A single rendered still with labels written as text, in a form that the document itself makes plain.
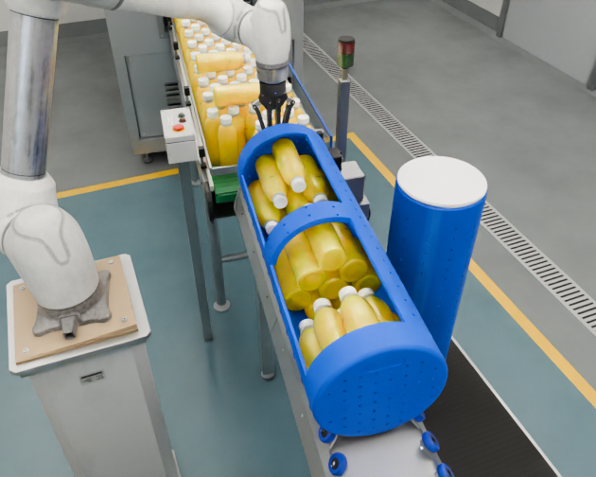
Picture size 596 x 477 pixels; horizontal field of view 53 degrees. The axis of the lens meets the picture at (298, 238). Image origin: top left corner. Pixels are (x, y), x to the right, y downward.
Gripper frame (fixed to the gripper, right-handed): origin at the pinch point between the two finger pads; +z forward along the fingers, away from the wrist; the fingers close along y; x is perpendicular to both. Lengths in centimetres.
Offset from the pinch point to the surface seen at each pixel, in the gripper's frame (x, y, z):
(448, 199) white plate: 25, -48, 12
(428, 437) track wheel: 94, -11, 17
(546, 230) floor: -62, -166, 117
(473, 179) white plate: 17, -60, 12
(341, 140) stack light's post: -47, -38, 32
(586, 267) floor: -30, -169, 116
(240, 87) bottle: -36.7, 3.8, -0.9
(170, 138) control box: -20.9, 30.1, 6.5
